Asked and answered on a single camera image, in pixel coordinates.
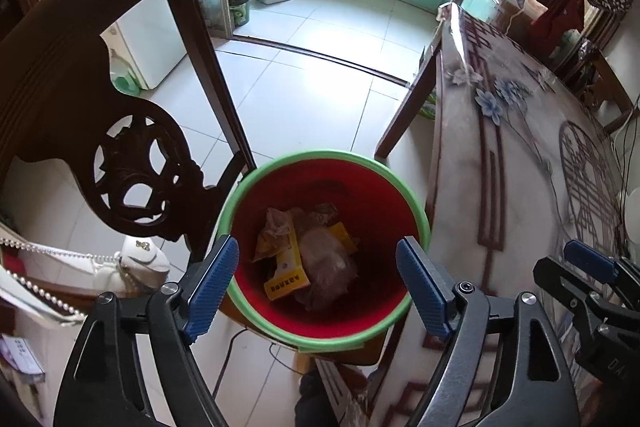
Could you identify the wooden table with floral cover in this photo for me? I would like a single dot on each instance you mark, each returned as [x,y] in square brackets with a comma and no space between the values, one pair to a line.
[500,187]

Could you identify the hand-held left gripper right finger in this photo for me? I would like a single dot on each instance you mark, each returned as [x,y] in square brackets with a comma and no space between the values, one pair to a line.
[422,287]

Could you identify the crushed clear plastic bottle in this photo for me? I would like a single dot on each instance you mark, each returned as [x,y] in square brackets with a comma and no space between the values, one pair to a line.
[325,267]

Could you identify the red bucket with green rim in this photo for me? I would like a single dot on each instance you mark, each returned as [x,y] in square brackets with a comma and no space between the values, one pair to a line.
[380,207]

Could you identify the green plastic bottle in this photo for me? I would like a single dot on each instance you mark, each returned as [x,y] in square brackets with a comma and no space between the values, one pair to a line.
[122,77]

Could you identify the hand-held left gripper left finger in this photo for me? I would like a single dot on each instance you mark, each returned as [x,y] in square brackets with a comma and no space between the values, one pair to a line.
[212,287]

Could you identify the white refrigerator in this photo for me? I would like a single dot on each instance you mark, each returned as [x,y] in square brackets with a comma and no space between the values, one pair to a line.
[150,42]

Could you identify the carved dark wooden chair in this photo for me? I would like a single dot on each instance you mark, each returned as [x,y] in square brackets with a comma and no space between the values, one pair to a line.
[50,82]

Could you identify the white fan base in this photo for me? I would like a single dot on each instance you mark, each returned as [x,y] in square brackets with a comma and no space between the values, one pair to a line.
[631,212]

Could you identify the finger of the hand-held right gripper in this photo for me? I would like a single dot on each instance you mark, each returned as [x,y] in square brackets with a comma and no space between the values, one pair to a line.
[590,259]
[565,279]

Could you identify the white purple box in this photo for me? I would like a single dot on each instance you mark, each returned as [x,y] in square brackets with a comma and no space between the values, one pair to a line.
[20,354]

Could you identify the black trash bin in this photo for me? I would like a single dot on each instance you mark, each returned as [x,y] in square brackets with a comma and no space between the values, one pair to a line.
[239,4]

